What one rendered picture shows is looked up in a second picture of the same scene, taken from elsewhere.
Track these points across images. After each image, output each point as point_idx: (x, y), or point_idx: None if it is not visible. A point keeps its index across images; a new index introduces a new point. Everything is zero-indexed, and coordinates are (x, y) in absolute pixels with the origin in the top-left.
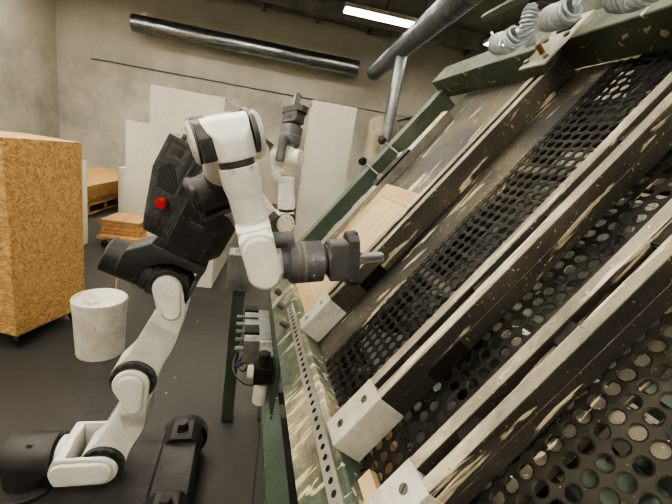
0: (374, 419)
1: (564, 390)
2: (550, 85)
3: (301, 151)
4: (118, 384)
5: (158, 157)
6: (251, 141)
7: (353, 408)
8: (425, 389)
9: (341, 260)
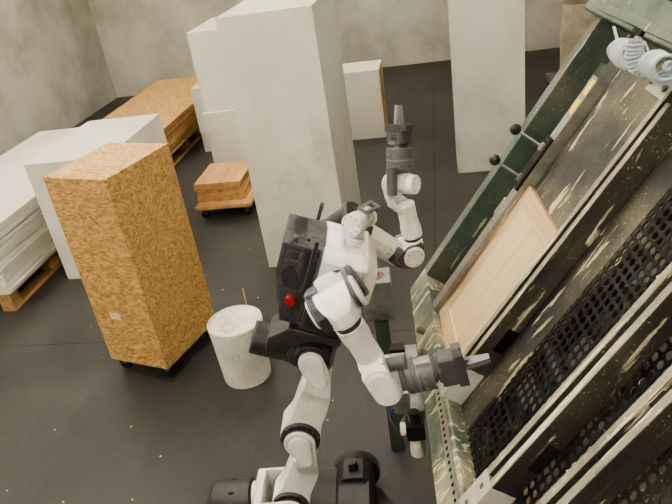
0: (490, 501)
1: (591, 503)
2: None
3: (415, 176)
4: (289, 445)
5: (278, 263)
6: (354, 309)
7: (474, 492)
8: (529, 479)
9: (449, 371)
